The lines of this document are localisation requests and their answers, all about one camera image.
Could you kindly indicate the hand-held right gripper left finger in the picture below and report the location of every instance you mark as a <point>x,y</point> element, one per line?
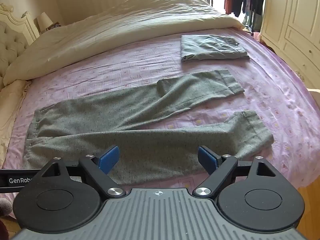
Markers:
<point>109,158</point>

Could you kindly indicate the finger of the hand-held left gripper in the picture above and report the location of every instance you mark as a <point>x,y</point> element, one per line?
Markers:
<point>15,181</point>

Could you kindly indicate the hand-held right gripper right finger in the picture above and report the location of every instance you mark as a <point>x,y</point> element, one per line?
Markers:
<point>207,158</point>

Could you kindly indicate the grey speckled pants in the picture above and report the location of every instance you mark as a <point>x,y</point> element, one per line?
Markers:
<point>125,120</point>

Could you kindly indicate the folded blue-grey pants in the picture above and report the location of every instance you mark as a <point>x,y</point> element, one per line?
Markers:
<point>210,47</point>

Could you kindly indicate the person's left hand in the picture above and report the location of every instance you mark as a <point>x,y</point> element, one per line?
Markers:
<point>5,206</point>

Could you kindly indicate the cream pillow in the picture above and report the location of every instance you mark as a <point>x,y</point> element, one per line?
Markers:
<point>10,110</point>

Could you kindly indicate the cream duvet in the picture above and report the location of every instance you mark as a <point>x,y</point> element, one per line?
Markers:
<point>112,30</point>

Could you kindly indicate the cream tufted headboard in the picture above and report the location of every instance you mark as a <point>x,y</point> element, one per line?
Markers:
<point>10,45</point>

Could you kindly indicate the beige table lamp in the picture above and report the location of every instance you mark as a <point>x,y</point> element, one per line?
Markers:
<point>44,21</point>

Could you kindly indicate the cream wardrobe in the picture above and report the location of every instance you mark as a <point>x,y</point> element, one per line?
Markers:
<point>292,17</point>

